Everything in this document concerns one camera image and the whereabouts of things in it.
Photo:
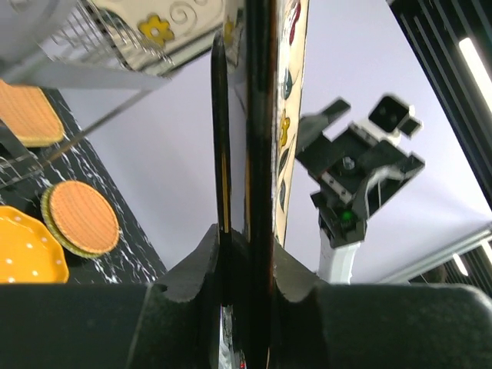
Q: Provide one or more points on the orange rounded-square wicker plate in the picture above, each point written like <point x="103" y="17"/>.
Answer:
<point x="30" y="116"/>

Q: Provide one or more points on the round green-rim bamboo plate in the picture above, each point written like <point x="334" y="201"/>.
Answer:
<point x="54" y="227"/>

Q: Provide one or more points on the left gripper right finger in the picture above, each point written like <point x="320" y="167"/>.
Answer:
<point x="296" y="332"/>

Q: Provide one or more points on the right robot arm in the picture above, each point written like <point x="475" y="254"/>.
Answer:
<point x="341" y="236"/>

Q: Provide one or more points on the orange ceramic plate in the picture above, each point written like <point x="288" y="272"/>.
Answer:
<point x="29" y="252"/>

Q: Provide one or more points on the round brown wicker plate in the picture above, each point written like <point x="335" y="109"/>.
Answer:
<point x="82" y="217"/>

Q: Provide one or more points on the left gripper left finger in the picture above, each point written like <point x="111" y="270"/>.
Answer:
<point x="189" y="308"/>

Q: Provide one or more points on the stainless steel dish rack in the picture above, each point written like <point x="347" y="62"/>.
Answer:
<point x="57" y="44"/>

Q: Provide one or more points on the cream floral square plate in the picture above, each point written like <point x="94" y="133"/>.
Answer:
<point x="292" y="32"/>

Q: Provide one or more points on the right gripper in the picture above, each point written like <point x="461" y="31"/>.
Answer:
<point x="355" y="171"/>

